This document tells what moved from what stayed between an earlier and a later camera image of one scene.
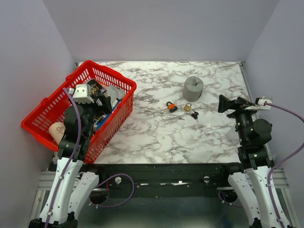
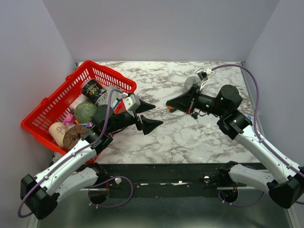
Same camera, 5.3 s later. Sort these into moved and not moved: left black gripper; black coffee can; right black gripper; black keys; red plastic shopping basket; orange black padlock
Moved: left black gripper; right black gripper
Not moved: black keys; orange black padlock; black coffee can; red plastic shopping basket
